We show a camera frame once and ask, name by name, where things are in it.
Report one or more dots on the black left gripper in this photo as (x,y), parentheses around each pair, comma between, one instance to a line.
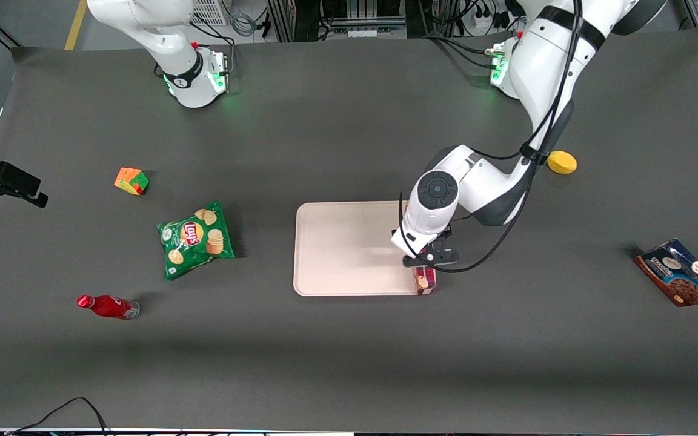
(446,234)

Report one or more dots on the red cookie box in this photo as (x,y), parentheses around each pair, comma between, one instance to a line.
(425,281)

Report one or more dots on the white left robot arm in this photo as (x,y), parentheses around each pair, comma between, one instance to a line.
(543,60)

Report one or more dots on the pale pink rectangular tray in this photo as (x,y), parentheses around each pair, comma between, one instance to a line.
(349,248)

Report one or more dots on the blue chocolate cookie bag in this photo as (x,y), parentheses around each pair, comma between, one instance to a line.
(679,275)

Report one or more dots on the white vented box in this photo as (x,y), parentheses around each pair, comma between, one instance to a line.
(208,11)

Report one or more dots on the colourful puzzle cube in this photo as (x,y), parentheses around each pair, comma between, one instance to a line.
(131,180)

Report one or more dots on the dark grey table mat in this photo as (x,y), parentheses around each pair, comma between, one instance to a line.
(349,363)

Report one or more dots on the red cola bottle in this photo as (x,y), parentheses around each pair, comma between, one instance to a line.
(106,306)

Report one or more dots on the yellow round sponge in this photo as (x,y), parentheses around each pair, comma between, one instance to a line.
(562,163)

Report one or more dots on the green potato chips bag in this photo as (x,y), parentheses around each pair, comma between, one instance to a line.
(194,239)

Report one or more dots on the white power strip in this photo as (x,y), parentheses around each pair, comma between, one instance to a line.
(362,33)

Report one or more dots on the aluminium profile rack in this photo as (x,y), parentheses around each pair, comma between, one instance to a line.
(300,18)

